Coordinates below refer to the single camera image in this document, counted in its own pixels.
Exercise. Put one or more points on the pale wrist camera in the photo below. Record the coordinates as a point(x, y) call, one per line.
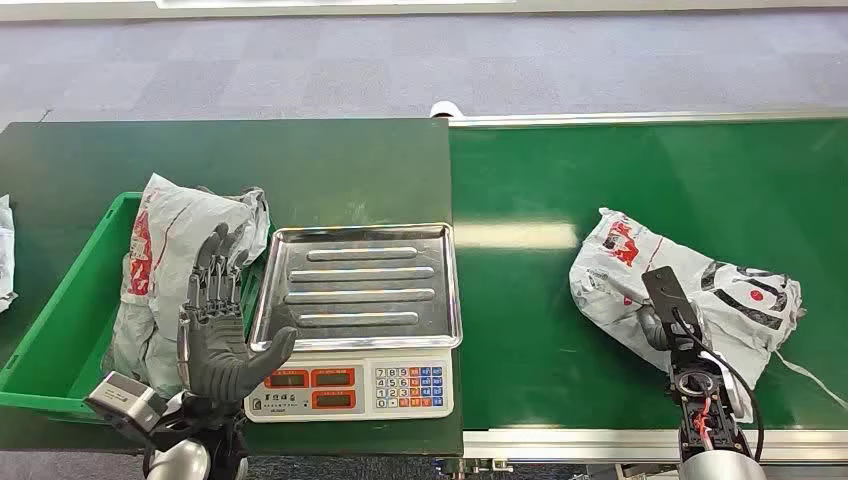
point(126, 399)
point(669, 295)

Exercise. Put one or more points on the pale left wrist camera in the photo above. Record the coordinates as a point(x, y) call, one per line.
point(126, 399)

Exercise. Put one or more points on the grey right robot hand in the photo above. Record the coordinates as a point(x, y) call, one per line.
point(654, 333)

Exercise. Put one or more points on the white plastic package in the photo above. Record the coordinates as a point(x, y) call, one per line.
point(5, 255)

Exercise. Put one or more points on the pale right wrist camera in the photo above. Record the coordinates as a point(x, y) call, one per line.
point(669, 295)

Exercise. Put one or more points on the white conveyor roller end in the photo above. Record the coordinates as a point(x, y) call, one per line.
point(445, 110)

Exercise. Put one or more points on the grey metal bracket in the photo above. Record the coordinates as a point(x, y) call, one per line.
point(474, 467)

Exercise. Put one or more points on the dark green table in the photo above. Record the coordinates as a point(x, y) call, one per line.
point(318, 172)

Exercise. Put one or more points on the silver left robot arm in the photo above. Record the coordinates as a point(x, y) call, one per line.
point(189, 457)

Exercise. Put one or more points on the grey package with black print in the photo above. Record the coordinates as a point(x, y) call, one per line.
point(735, 298)

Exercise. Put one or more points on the grey package with red print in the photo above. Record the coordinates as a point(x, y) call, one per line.
point(172, 265)

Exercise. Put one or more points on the green plastic bin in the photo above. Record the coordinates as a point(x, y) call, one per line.
point(63, 331)

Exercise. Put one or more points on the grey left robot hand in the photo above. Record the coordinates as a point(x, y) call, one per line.
point(215, 358)

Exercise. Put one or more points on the weighing scale with steel tray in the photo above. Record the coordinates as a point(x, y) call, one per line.
point(361, 291)

